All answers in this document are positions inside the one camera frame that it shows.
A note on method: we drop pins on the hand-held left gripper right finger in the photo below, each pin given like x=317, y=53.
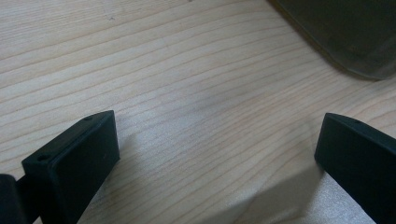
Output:
x=361, y=155

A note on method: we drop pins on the translucent brown storage box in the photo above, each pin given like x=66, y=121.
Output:
x=345, y=31

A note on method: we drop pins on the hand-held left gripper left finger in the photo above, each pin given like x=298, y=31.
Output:
x=74, y=168

